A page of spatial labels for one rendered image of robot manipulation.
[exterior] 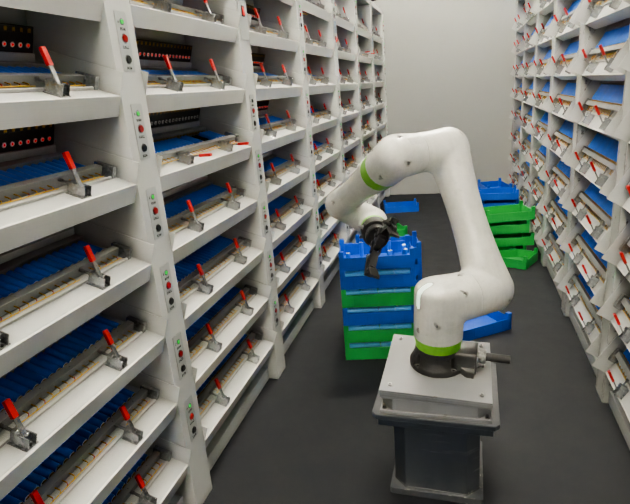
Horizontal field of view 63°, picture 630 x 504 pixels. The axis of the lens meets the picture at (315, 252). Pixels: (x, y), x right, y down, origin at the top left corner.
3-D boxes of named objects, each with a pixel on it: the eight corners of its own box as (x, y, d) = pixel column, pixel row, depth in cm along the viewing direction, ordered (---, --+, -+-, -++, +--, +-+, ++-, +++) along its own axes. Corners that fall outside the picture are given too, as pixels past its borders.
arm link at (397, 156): (435, 165, 136) (421, 123, 138) (393, 173, 132) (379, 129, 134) (403, 188, 153) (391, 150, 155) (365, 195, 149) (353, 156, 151)
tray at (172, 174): (249, 158, 183) (254, 132, 179) (157, 194, 127) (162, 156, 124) (198, 143, 186) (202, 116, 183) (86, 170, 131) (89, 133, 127)
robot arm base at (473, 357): (509, 356, 143) (510, 337, 141) (508, 388, 130) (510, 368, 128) (414, 344, 152) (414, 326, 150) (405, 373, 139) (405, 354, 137)
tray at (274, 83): (300, 96, 241) (307, 65, 236) (252, 101, 186) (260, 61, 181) (260, 84, 244) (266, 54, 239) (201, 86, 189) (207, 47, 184)
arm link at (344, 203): (387, 198, 151) (401, 167, 155) (354, 178, 149) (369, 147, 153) (343, 229, 185) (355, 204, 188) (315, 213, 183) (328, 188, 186)
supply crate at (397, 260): (409, 252, 224) (409, 234, 221) (415, 267, 204) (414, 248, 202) (340, 256, 226) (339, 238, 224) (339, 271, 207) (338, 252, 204)
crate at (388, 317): (411, 303, 231) (410, 286, 228) (416, 322, 211) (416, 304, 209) (343, 306, 233) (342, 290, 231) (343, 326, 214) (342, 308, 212)
